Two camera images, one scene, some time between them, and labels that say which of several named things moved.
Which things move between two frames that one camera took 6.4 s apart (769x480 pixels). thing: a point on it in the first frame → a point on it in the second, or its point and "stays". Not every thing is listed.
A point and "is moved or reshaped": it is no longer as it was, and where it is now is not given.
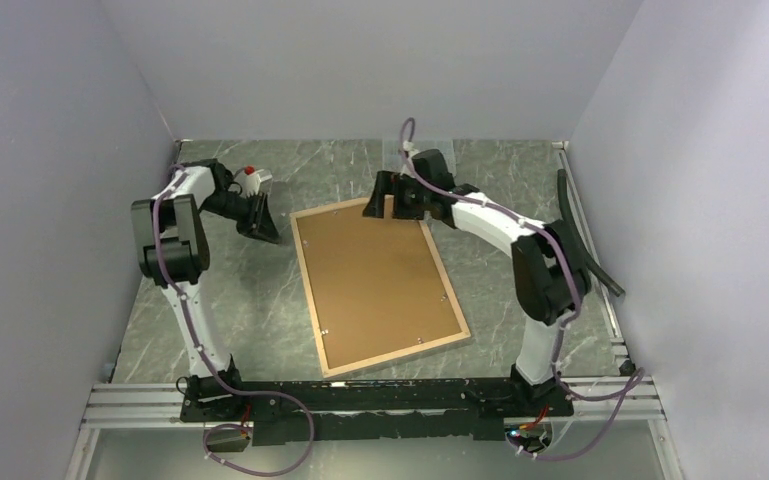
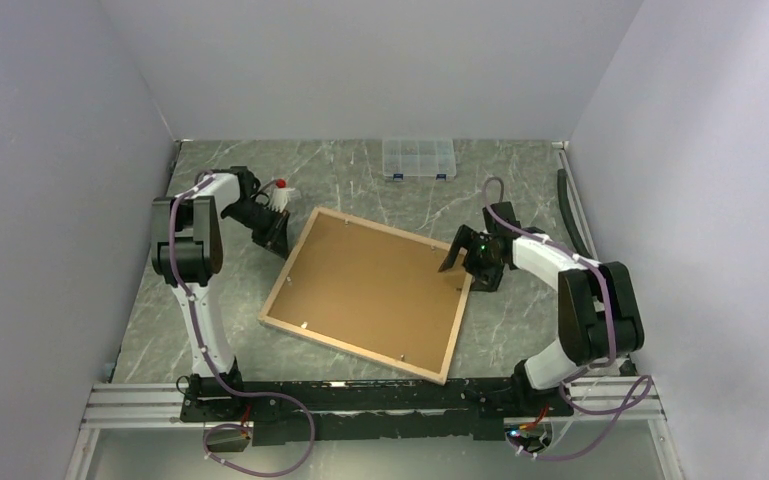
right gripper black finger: (387, 183) → (463, 240)
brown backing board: (373, 283) is moved or reshaped
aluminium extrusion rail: (137, 406) stays
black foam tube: (571, 222) stays
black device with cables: (375, 411) stays
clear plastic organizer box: (392, 154) stays
